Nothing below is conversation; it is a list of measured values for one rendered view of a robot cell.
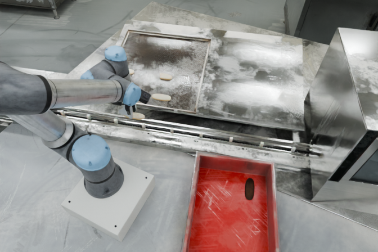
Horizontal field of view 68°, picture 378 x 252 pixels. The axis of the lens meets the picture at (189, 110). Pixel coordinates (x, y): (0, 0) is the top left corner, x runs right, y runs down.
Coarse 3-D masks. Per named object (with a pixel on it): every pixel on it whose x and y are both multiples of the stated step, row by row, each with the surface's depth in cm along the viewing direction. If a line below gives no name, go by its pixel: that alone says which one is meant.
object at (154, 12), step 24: (192, 24) 200; (216, 24) 200; (240, 24) 200; (312, 48) 182; (72, 72) 165; (312, 72) 166; (168, 120) 141; (192, 120) 141; (216, 120) 141; (288, 192) 116; (312, 192) 116; (360, 216) 110
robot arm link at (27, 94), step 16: (0, 64) 62; (0, 80) 59; (16, 80) 61; (32, 80) 63; (48, 80) 69; (64, 80) 73; (80, 80) 77; (96, 80) 83; (112, 80) 89; (0, 96) 59; (16, 96) 60; (32, 96) 62; (48, 96) 66; (64, 96) 71; (80, 96) 75; (96, 96) 81; (112, 96) 87; (128, 96) 91; (0, 112) 61; (16, 112) 63; (32, 112) 65
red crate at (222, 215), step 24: (216, 192) 115; (240, 192) 115; (264, 192) 115; (216, 216) 109; (240, 216) 109; (264, 216) 109; (192, 240) 103; (216, 240) 103; (240, 240) 103; (264, 240) 103
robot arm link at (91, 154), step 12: (72, 144) 96; (84, 144) 94; (96, 144) 95; (72, 156) 95; (84, 156) 92; (96, 156) 92; (108, 156) 96; (84, 168) 92; (96, 168) 93; (108, 168) 98; (96, 180) 98
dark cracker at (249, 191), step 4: (248, 180) 118; (252, 180) 118; (248, 184) 117; (252, 184) 117; (248, 188) 116; (252, 188) 116; (248, 192) 114; (252, 192) 114; (248, 196) 113; (252, 196) 114
